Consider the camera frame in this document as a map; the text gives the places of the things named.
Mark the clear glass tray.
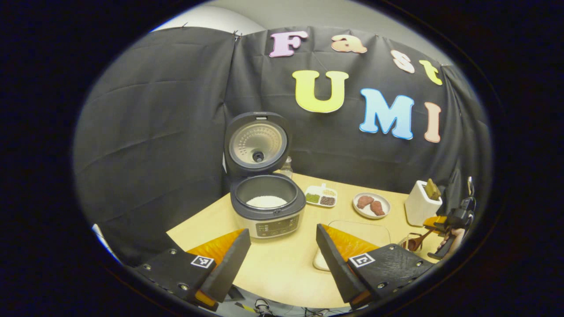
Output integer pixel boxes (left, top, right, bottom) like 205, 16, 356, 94
313, 220, 391, 272

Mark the white divided bean dish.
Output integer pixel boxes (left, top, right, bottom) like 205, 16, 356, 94
305, 183, 338, 208

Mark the black backdrop cloth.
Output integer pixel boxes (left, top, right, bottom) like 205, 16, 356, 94
73, 26, 492, 267

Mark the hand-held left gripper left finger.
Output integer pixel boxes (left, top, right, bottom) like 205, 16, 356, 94
134, 228, 252, 309

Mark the brown toast slice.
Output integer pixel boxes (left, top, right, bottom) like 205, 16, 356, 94
424, 178, 442, 201

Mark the white round plate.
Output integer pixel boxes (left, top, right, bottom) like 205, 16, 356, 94
352, 192, 392, 220

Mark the dark grey rice cooker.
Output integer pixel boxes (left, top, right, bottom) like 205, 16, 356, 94
224, 111, 307, 239

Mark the white toaster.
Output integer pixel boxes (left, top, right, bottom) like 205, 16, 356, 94
404, 181, 443, 227

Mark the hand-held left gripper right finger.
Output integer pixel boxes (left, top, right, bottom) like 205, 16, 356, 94
315, 223, 435, 310

